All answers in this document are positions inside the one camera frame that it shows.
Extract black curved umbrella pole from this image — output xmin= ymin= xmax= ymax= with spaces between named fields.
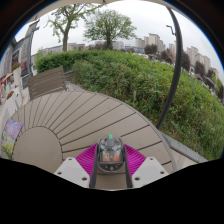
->
xmin=155 ymin=7 xmax=184 ymax=130

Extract brown slatted chair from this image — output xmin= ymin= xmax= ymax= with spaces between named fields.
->
xmin=26 ymin=65 xmax=68 ymax=100

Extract distant apartment buildings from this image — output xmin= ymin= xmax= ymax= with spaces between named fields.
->
xmin=134 ymin=32 xmax=221 ymax=79

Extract round leafy tree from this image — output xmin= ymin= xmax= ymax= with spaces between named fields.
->
xmin=83 ymin=9 xmax=138 ymax=50

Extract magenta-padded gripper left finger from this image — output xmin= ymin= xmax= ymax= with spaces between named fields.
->
xmin=53 ymin=143 xmax=100 ymax=190

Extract beige patio umbrella canopy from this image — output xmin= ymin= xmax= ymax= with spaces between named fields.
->
xmin=28 ymin=0 xmax=181 ymax=24

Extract grey storefront building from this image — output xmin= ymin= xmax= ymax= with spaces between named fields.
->
xmin=0 ymin=36 xmax=24 ymax=89

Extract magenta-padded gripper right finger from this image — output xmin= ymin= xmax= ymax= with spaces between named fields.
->
xmin=121 ymin=143 xmax=169 ymax=190

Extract tall sparse tree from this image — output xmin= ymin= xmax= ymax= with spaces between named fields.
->
xmin=46 ymin=3 xmax=101 ymax=53

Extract green hedge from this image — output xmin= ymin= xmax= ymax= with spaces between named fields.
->
xmin=34 ymin=49 xmax=224 ymax=161

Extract transparent computer mouse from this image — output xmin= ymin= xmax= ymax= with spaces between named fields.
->
xmin=96 ymin=134 xmax=126 ymax=174

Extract grey sign pylon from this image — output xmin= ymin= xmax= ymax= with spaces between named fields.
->
xmin=20 ymin=20 xmax=40 ymax=88

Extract white planter with flowers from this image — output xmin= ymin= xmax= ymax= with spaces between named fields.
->
xmin=11 ymin=63 xmax=24 ymax=95
xmin=4 ymin=89 xmax=22 ymax=113

